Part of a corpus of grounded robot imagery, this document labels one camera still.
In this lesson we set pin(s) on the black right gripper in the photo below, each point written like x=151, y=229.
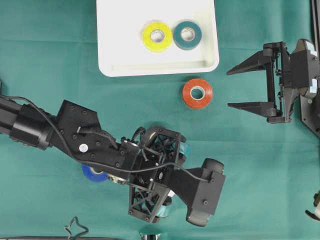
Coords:
x=276, y=54

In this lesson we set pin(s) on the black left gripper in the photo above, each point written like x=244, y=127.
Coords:
x=146, y=198

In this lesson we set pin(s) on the white tape roll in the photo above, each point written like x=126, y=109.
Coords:
x=170, y=196

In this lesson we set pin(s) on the green tape roll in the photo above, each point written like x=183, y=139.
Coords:
x=187, y=35

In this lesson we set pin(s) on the yellow tape roll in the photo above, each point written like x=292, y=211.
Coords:
x=157, y=36

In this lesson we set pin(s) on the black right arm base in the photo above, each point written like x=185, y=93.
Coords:
x=310, y=113

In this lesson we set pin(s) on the black tape roll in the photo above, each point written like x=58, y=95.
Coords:
x=151, y=133

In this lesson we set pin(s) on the blue tape roll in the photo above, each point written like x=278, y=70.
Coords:
x=93, y=174

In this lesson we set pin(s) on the red tape roll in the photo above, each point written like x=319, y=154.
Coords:
x=197, y=93

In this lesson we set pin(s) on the white plastic case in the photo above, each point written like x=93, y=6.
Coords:
x=120, y=48

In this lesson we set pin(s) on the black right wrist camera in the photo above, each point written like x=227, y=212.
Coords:
x=305, y=68

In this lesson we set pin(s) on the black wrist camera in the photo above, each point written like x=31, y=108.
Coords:
x=200, y=195
x=305, y=68

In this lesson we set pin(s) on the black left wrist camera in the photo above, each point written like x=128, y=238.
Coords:
x=200, y=195

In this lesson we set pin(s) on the black aluminium frame rail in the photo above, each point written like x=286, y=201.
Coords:
x=315, y=9

